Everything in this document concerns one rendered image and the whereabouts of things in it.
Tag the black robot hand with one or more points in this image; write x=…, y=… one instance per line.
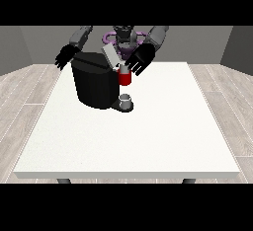
x=143, y=57
x=66, y=55

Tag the small grey coffee pod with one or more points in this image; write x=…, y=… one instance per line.
x=122, y=67

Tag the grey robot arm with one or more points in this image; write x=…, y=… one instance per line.
x=79, y=37
x=157, y=36

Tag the red pod holder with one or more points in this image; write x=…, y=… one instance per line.
x=124, y=77

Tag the pale grey machine lid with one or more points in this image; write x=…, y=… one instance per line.
x=111, y=56

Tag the black coffee machine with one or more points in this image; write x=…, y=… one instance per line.
x=94, y=80

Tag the grey robot trunk purple rings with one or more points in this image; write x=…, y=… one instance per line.
x=123, y=40

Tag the small grey cup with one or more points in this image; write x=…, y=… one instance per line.
x=125, y=101

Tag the dark table leg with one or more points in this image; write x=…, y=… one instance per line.
x=189, y=181
x=64, y=181

